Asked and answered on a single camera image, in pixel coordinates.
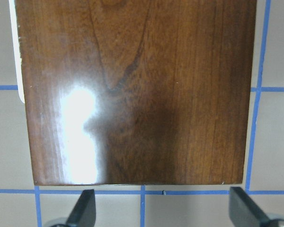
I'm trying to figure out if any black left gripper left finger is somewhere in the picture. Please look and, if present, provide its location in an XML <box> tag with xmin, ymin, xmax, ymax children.
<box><xmin>66</xmin><ymin>190</ymin><xmax>96</xmax><ymax>227</ymax></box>

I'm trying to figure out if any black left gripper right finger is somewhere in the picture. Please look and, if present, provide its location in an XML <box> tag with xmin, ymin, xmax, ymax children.
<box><xmin>229</xmin><ymin>187</ymin><xmax>275</xmax><ymax>227</ymax></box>

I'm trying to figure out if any white drawer with wood front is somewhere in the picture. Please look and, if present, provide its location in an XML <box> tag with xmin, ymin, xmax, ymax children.
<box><xmin>9</xmin><ymin>0</ymin><xmax>25</xmax><ymax>103</ymax></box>

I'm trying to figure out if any dark wooden drawer cabinet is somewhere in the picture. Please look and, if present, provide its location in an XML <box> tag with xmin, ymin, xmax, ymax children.
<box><xmin>15</xmin><ymin>0</ymin><xmax>257</xmax><ymax>186</ymax></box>

